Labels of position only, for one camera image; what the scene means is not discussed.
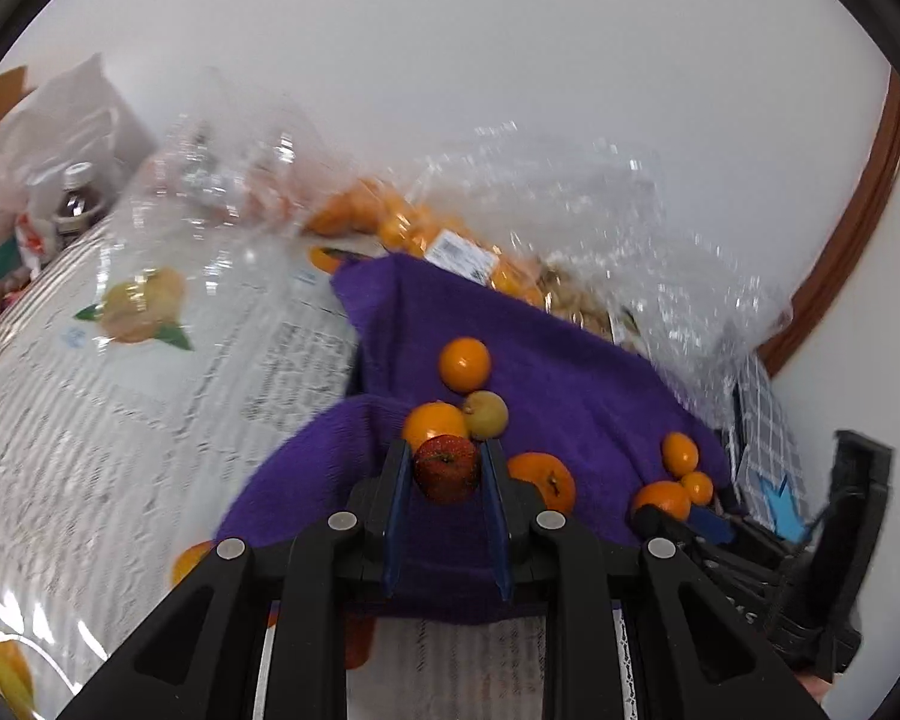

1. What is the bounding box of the purple towel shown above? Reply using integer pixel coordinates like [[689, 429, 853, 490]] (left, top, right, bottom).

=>
[[214, 253, 736, 625]]

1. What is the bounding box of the clear bag of small oranges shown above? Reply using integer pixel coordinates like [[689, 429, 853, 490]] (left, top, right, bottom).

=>
[[304, 124, 794, 410]]

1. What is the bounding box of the white plastic bag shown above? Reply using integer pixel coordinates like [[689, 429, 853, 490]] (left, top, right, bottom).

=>
[[0, 52, 157, 242]]

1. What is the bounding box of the yellow-green round fruit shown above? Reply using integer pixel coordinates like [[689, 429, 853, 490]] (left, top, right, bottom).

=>
[[462, 390, 509, 441]]

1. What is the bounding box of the small orange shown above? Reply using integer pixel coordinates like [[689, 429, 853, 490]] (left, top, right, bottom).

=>
[[661, 432, 700, 478], [439, 337, 492, 394], [680, 471, 716, 507], [631, 481, 692, 522]]

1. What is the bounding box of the red and white packet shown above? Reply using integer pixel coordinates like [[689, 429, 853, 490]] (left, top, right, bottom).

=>
[[0, 206, 55, 293]]

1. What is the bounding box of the dark bottle with white cap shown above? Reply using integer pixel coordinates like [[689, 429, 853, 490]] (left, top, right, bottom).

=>
[[52, 163, 107, 245]]

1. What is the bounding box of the fruit print tablecloth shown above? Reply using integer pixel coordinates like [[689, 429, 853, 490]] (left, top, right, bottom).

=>
[[0, 195, 646, 720]]

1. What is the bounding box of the large orange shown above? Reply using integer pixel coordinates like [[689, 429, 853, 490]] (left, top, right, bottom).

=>
[[401, 401, 470, 455]]

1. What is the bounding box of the small red fruit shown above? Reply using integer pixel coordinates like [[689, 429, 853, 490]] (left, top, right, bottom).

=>
[[414, 433, 481, 506]]

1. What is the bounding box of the brown wooden wall trim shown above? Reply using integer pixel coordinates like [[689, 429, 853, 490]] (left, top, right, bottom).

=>
[[757, 71, 900, 377]]

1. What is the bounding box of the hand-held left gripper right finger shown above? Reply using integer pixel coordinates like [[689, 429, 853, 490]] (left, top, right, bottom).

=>
[[480, 441, 830, 720]]

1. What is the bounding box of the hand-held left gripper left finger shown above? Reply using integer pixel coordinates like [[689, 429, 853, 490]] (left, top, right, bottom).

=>
[[56, 439, 413, 720]]

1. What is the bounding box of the crumpled clear plastic bag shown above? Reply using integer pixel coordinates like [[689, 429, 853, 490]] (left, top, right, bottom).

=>
[[129, 75, 325, 242]]

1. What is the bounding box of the medium orange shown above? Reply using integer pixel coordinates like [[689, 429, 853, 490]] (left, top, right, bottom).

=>
[[506, 452, 577, 515]]

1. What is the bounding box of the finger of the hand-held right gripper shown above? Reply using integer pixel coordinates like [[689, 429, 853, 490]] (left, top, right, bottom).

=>
[[686, 508, 796, 620], [630, 505, 692, 550]]

